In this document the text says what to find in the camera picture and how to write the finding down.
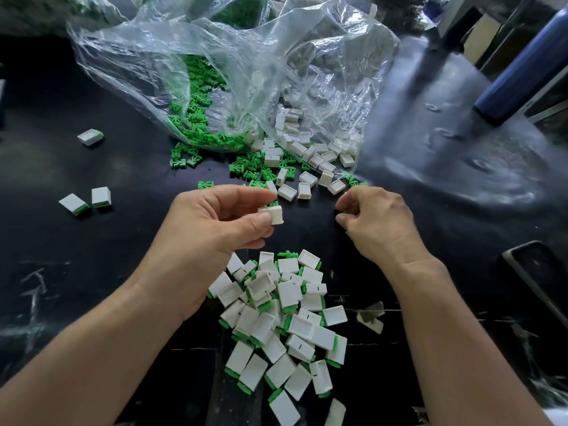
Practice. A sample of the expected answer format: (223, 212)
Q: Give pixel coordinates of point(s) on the pile of assembled white-green pieces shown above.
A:
(280, 341)

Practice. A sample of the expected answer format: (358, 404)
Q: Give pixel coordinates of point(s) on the plastic bag full of green pieces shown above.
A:
(240, 9)

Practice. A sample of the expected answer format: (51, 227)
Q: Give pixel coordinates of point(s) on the person's left forearm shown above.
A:
(80, 364)

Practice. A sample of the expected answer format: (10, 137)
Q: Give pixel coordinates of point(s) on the white plastic part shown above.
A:
(271, 214)

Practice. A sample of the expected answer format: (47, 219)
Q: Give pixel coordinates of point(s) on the large bag of assembled pieces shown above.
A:
(49, 13)

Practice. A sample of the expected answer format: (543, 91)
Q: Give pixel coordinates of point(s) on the person's right hand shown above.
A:
(382, 228)

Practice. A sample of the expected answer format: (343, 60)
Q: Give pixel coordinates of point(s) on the clear plastic bag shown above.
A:
(333, 57)

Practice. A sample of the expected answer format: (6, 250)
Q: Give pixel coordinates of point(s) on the person's left hand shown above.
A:
(195, 244)

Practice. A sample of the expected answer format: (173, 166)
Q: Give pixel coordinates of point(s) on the blue cylinder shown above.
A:
(524, 66)

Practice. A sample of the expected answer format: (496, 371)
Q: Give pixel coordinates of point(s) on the empty white shell right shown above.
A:
(370, 317)

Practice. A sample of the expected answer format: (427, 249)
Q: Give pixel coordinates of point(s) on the person's right forearm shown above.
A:
(470, 350)

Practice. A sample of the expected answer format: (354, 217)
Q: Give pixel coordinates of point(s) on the assembled white-green part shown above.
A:
(90, 136)
(101, 197)
(73, 204)

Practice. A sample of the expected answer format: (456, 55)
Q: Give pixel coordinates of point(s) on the black smartphone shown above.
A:
(540, 281)

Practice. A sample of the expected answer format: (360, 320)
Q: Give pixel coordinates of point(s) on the brown cardboard box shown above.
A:
(483, 32)

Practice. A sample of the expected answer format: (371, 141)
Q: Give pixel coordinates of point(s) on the white metal frame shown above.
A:
(453, 9)

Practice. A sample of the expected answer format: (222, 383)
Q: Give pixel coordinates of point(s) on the heap of white caps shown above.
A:
(306, 151)

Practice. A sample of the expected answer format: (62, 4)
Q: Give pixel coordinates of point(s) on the pile of green clips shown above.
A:
(200, 115)

